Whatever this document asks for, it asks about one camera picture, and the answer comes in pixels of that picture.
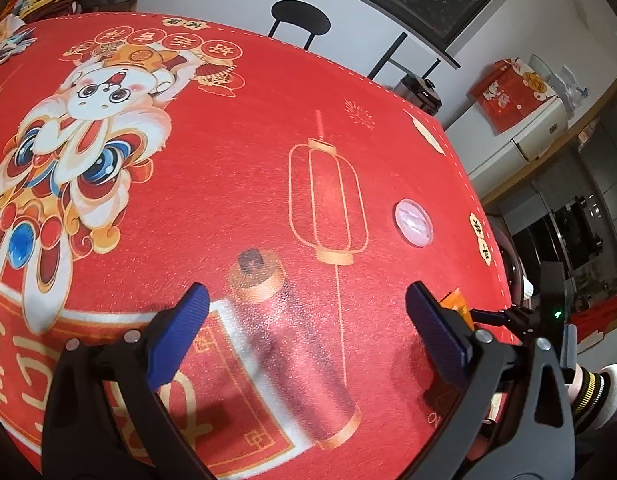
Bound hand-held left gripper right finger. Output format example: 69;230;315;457
405;281;576;480

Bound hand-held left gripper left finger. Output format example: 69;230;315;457
41;282;212;480

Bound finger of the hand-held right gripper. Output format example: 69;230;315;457
471;306;539;343

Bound orange gold wrapper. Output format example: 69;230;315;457
438;287;476;331

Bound brown trash bin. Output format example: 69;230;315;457
481;212;536;306

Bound clear round plastic lid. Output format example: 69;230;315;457
394;200;434;248

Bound person's right forearm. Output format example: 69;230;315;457
563;364;617;423

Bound red packaging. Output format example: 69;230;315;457
573;295;617;341

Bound black built-in oven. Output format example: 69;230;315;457
508;195;617;291

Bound white refrigerator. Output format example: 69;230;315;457
438;97;571;181

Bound red printed tablecloth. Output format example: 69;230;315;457
0;10;514;480

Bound red printed towel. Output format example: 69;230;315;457
471;57;556;135

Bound clear plastic bags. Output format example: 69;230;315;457
555;65;589;111

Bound white bowl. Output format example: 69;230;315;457
528;54;556;83

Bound brown rice cooker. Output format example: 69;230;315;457
399;74;443;116

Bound white black-framed side table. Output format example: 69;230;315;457
365;32;441;111

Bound cartoon paper figure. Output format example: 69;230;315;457
0;15;36;68

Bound wooden door frame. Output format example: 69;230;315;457
468;72;617;206

